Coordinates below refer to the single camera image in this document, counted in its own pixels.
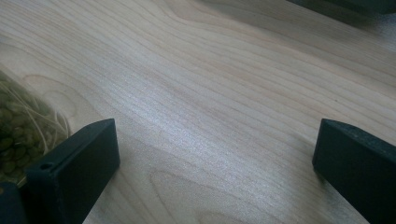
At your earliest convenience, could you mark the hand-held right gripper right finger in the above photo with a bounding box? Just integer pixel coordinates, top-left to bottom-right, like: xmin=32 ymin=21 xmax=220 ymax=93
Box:
xmin=312 ymin=118 xmax=396 ymax=224

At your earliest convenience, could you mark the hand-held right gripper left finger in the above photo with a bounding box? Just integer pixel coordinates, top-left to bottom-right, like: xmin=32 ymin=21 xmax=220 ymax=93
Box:
xmin=24 ymin=118 xmax=121 ymax=224

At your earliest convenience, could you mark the glass jar with green beans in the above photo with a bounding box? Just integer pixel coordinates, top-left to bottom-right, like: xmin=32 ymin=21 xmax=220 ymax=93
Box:
xmin=0 ymin=69 xmax=73 ymax=188

